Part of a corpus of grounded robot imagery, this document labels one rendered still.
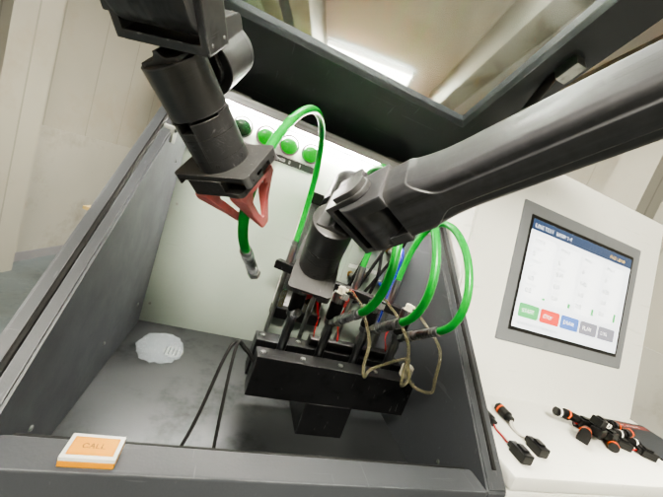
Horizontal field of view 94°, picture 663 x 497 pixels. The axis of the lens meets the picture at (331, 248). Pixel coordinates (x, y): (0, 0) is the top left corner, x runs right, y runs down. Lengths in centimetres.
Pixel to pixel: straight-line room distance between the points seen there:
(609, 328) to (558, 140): 93
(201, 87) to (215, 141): 5
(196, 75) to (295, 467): 45
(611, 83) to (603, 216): 87
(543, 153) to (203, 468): 46
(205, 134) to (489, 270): 68
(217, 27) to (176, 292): 71
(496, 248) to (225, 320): 73
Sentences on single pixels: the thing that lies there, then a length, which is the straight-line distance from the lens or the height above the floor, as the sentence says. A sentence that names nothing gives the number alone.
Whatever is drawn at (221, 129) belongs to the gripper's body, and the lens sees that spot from 34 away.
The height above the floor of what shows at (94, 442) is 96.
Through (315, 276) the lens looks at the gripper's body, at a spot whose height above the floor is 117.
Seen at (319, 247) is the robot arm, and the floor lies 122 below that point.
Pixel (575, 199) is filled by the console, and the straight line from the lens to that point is 106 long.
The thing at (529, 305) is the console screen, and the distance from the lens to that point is 92.
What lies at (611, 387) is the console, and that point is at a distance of 123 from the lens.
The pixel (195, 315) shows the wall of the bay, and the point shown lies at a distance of 93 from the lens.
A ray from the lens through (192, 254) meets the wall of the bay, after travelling 88.
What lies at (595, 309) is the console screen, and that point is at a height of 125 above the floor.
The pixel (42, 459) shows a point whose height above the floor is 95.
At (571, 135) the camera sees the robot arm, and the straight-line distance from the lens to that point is 28.
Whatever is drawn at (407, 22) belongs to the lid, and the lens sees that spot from 71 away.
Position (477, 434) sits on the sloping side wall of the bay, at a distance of 65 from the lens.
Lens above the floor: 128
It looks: 8 degrees down
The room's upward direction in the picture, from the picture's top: 20 degrees clockwise
